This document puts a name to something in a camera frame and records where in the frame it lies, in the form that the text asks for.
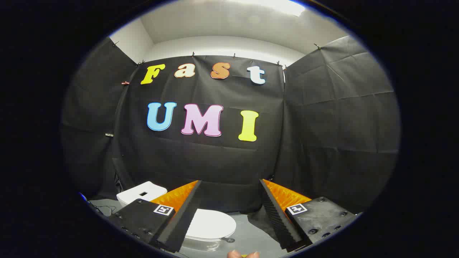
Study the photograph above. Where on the white toilet body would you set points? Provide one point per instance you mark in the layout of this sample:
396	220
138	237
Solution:
141	193

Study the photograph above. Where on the thin black stand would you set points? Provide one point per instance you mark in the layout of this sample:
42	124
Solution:
117	182

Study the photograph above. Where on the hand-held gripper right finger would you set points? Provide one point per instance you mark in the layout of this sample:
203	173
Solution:
278	218

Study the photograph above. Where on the white toilet lid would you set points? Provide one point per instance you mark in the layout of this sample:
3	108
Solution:
213	224

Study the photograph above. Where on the black backdrop cloth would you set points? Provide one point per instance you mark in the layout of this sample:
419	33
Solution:
215	157

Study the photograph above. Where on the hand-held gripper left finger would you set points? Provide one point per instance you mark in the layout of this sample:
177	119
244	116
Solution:
186	218

